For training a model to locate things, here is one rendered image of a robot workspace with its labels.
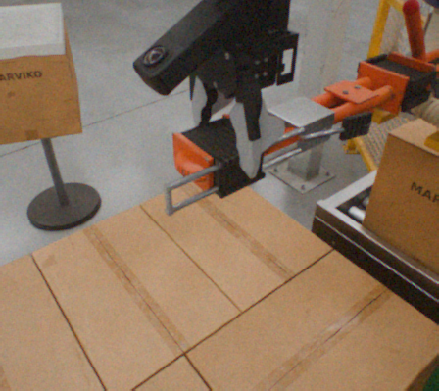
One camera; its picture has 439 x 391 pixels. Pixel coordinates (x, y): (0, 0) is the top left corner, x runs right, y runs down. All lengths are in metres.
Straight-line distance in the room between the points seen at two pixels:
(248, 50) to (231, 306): 0.92
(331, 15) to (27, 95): 1.40
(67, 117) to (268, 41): 1.51
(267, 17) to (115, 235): 1.13
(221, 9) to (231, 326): 0.94
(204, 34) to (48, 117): 1.52
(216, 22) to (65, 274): 1.10
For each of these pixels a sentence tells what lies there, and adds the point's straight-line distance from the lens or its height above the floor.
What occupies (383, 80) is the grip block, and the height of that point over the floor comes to 1.28.
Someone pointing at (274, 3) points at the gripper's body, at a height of 1.44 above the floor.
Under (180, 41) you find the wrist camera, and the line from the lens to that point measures 0.39.
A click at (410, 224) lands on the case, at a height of 0.70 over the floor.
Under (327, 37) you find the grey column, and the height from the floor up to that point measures 0.89.
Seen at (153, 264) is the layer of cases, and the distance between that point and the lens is 1.34.
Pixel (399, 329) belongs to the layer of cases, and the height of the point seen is 0.54.
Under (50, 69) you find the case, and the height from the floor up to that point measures 0.92.
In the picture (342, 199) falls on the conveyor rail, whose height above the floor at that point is 0.59.
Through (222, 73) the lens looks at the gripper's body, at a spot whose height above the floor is 1.38.
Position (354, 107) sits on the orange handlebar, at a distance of 0.62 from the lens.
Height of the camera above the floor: 1.54
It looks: 37 degrees down
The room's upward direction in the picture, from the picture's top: straight up
